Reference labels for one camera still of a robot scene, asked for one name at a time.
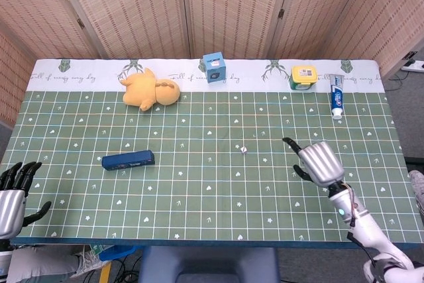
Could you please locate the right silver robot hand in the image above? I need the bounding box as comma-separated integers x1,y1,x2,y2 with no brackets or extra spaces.
282,137,345,188

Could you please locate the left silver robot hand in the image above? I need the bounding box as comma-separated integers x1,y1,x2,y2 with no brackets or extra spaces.
0,161,52,241

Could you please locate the white blue toothpaste tube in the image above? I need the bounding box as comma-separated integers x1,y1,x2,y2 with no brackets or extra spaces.
329,74,346,121

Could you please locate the grey trouser leg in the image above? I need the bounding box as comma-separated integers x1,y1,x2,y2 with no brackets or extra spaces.
6,245,83,283

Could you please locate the yellow lidded green container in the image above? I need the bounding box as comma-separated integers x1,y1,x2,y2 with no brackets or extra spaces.
290,65,318,91

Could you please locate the grey white sneaker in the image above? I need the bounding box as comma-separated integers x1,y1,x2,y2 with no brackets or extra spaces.
73,245,112,278

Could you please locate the grey knit shoe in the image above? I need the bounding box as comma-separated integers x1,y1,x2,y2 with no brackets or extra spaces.
407,170,424,223

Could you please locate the green grid tablecloth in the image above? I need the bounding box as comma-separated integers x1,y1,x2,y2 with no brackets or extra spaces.
0,58,424,249

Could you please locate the blue plastic bin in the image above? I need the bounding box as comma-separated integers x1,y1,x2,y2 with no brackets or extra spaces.
98,245,136,262

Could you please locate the dark blue rectangular box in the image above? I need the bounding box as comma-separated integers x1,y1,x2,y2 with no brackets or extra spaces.
101,150,156,172

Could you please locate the white power strip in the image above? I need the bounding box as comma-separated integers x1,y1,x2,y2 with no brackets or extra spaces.
401,60,424,72

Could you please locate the blue cube box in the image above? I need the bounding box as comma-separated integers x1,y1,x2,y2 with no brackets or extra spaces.
202,51,227,84

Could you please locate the blue grey chair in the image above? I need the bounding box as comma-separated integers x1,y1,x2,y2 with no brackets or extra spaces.
137,246,281,283

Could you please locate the yellow plush duck toy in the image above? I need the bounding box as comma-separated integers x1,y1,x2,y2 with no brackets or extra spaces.
119,68,181,112

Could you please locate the woven folding screen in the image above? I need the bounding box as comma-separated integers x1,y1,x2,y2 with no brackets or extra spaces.
0,0,424,128

